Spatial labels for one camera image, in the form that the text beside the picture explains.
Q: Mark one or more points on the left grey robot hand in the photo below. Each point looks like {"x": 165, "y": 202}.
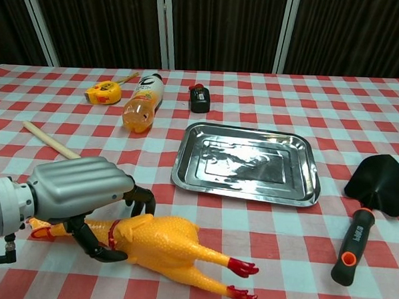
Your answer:
{"x": 77, "y": 183}

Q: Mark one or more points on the black battery pack red label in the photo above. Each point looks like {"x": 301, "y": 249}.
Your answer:
{"x": 200, "y": 101}

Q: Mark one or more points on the wooden drumstick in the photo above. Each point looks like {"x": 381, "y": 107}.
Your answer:
{"x": 49, "y": 141}

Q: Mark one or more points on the orange drink bottle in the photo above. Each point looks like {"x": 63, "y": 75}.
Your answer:
{"x": 143, "y": 103}

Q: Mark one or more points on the red white checkered tablecloth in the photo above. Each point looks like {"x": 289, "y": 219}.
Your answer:
{"x": 214, "y": 257}

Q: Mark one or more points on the shiny metal tray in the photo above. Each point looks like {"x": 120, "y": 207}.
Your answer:
{"x": 245, "y": 165}

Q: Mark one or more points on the yellow tape measure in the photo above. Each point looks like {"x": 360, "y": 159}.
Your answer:
{"x": 103, "y": 92}

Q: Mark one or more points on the yellow rubber chicken toy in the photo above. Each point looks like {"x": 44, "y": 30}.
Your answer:
{"x": 161, "y": 241}

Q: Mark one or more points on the thin yellow strip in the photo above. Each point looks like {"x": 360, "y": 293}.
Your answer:
{"x": 128, "y": 78}

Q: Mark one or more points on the white frame post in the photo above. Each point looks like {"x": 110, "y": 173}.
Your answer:
{"x": 165, "y": 27}
{"x": 39, "y": 20}
{"x": 286, "y": 33}

